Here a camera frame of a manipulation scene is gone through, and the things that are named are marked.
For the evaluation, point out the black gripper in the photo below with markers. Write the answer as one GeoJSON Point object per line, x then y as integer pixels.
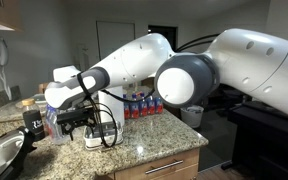
{"type": "Point", "coordinates": [69, 118]}

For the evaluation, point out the white trash bin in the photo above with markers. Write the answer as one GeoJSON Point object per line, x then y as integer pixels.
{"type": "Point", "coordinates": [191, 116]}

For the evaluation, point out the white floor lamp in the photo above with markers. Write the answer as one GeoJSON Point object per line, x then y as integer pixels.
{"type": "Point", "coordinates": [84, 58]}

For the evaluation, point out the black digital piano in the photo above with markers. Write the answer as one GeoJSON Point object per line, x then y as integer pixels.
{"type": "Point", "coordinates": [267, 143]}

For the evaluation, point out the white projector screen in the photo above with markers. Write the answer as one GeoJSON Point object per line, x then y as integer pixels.
{"type": "Point", "coordinates": [114, 36]}

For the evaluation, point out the dark window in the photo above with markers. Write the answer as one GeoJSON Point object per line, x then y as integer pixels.
{"type": "Point", "coordinates": [165, 31]}

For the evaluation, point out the black jar with cork lid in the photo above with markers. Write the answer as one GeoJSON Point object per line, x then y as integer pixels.
{"type": "Point", "coordinates": [33, 121]}

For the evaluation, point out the wooden wall cabinet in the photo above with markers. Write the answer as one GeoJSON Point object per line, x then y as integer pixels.
{"type": "Point", "coordinates": [0, 13]}

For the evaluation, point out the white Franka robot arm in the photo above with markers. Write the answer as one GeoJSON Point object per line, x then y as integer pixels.
{"type": "Point", "coordinates": [250, 66]}

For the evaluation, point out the red label water bottle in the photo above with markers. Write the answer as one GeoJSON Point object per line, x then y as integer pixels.
{"type": "Point", "coordinates": [143, 107]}
{"type": "Point", "coordinates": [135, 109]}
{"type": "Point", "coordinates": [150, 106]}
{"type": "Point", "coordinates": [158, 105]}
{"type": "Point", "coordinates": [127, 111]}

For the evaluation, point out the stainless steel pan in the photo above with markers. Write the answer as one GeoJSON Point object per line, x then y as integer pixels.
{"type": "Point", "coordinates": [2, 155]}

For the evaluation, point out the white rectangular food container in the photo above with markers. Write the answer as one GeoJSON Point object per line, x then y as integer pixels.
{"type": "Point", "coordinates": [109, 135]}

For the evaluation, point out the small wooden chair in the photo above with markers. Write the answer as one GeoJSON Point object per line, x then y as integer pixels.
{"type": "Point", "coordinates": [42, 87]}

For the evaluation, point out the wooden counter drawer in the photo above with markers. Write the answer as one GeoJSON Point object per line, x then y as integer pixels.
{"type": "Point", "coordinates": [157, 166]}

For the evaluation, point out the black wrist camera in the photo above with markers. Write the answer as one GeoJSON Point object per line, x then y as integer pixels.
{"type": "Point", "coordinates": [88, 115]}

